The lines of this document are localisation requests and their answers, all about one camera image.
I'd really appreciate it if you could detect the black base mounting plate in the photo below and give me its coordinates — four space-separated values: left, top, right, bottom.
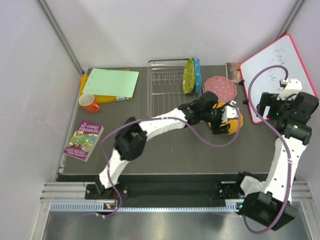
85 171 251 208

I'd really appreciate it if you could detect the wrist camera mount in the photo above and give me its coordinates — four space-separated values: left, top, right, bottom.
222 100 239 123
277 78 302 101

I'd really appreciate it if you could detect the orange mug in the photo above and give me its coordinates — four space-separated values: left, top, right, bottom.
78 93 100 114

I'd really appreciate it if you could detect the metal wire dish rack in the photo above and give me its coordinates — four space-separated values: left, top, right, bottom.
147 58 205 118

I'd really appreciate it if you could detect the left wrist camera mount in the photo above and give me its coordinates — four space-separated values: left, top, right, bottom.
222 100 239 123

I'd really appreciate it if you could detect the treehouse paperback book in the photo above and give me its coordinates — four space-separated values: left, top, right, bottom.
63 121 104 162

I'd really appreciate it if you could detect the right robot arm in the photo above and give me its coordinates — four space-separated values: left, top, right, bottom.
233 92 319 234

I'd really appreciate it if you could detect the blue polka dot plate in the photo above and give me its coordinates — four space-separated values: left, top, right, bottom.
193 57 201 93

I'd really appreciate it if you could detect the white slotted cable duct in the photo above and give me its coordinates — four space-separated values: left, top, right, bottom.
49 201 241 213

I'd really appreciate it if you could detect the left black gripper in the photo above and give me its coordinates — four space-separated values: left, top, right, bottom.
200 103 230 135

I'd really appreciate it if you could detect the orange polka dot plate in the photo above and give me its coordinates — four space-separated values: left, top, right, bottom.
208 112 244 135

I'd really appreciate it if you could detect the pink polka dot plate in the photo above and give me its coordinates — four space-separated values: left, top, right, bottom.
204 76 238 103

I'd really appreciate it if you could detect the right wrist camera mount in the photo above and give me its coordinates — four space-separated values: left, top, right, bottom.
277 78 302 101

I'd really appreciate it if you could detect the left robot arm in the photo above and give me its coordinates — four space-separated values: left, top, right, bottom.
94 91 238 199

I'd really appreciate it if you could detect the green polka dot plate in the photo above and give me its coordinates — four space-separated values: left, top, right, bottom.
182 58 196 94

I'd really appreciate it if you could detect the pink framed whiteboard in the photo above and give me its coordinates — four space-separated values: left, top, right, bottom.
239 34 318 124

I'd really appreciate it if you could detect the light green cutting board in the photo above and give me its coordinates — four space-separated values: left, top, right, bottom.
82 68 139 98

